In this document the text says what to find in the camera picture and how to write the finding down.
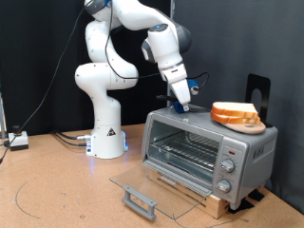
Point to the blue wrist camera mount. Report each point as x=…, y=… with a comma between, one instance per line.
x=192, y=86

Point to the wooden block under oven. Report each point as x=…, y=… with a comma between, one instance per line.
x=215, y=205

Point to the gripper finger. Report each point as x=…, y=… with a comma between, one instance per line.
x=186, y=107

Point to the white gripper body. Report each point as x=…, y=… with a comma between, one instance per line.
x=179, y=84

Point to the silver oven knob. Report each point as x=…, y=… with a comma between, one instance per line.
x=228, y=165
x=223, y=186

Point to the grey curtain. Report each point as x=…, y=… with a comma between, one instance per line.
x=240, y=38

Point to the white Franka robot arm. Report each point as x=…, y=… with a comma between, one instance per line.
x=104, y=104

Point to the metal stand leg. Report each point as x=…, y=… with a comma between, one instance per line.
x=2, y=117

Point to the black spatula with blue block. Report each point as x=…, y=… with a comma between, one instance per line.
x=178, y=109

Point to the black curtain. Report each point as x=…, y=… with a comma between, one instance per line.
x=31, y=47

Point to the silver toaster oven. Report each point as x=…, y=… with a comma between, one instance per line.
x=250, y=158

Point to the black metal bookend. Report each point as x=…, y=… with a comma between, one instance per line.
x=264, y=85

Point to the white bread slice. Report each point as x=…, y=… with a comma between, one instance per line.
x=228, y=119
x=234, y=108

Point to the grey emergency stop box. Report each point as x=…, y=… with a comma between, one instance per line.
x=18, y=141

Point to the vertical metal pole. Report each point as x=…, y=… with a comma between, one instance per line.
x=171, y=12

